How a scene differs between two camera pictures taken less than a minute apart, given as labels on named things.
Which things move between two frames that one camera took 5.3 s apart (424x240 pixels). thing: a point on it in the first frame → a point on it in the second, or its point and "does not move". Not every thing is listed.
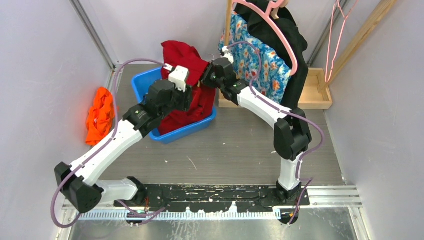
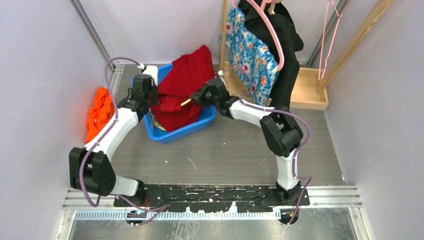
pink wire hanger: [345, 18] → [332, 1]
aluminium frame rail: [86, 21] does not move
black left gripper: [185, 97] → [154, 88]
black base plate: [217, 198] does not move
